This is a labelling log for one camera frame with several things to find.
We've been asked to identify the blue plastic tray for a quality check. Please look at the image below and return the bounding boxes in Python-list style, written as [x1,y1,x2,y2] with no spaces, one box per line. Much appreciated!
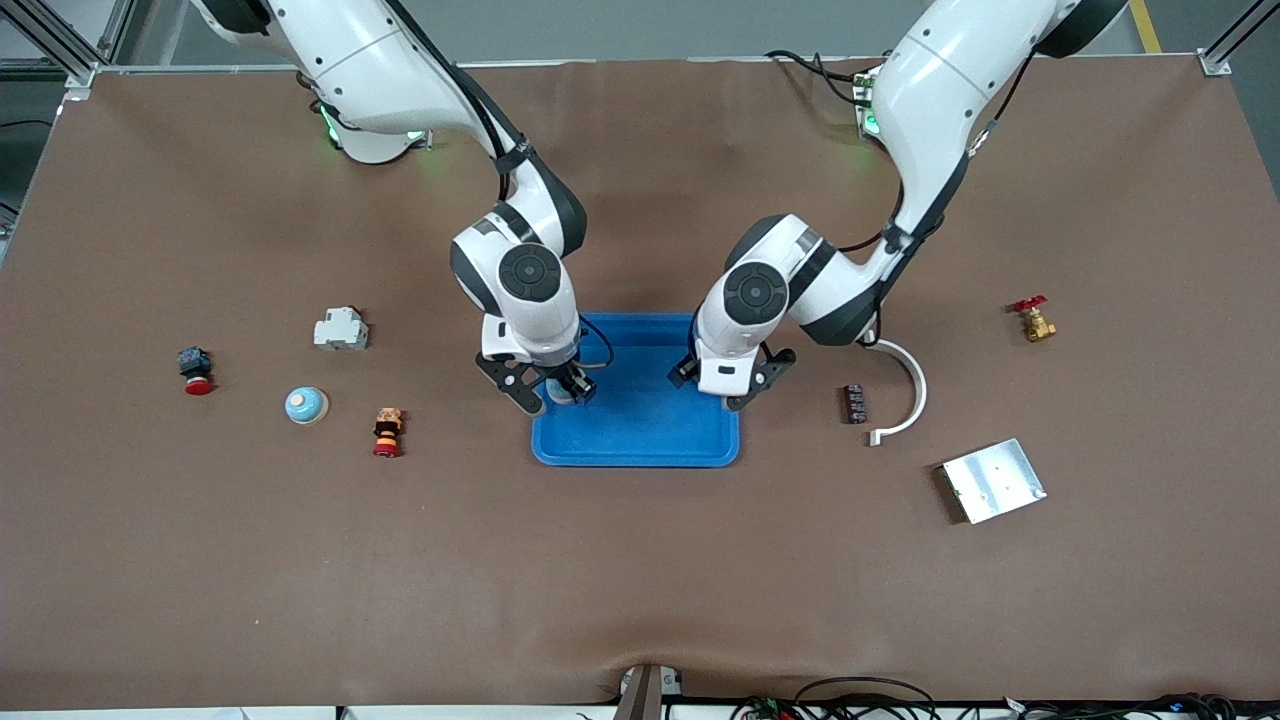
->
[531,312,741,469]

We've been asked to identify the white circuit breaker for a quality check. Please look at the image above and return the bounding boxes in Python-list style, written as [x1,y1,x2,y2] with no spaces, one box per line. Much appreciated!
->
[313,306,370,352]

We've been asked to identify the white semicircular pipe clamp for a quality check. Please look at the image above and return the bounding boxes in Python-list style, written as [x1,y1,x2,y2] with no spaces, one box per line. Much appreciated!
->
[862,335,929,447]

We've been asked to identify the brown table mat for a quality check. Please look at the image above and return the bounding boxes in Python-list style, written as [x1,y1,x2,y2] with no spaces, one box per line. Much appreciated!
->
[0,58,1280,706]

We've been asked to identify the square aluminium plate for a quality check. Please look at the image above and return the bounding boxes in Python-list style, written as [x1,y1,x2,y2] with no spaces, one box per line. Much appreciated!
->
[936,438,1048,525]

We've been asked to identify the red button black base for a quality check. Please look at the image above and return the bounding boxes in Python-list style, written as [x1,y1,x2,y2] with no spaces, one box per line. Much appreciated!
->
[177,346,215,397]

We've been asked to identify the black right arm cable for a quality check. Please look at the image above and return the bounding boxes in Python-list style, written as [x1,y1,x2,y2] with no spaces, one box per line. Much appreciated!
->
[385,0,614,373]

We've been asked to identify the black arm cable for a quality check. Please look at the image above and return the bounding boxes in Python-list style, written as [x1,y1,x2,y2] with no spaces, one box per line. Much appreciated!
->
[838,40,1036,346]
[385,0,614,373]

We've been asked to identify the brass valve red handle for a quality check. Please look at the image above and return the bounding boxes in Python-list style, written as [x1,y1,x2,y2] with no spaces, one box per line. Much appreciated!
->
[1008,295,1058,344]

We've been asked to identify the grey table edge bracket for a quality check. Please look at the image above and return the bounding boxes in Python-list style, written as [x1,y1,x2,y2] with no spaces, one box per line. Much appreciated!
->
[613,663,686,720]

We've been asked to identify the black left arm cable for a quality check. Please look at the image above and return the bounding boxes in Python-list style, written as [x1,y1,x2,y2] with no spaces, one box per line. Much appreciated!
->
[838,40,1036,346]

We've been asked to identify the aluminium frame post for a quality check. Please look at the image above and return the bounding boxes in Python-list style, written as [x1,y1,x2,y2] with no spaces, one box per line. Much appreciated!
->
[0,0,101,91]
[1200,0,1280,76]

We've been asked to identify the black cables under table edge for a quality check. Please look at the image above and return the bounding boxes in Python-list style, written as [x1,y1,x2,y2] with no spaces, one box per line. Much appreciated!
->
[730,677,1280,720]

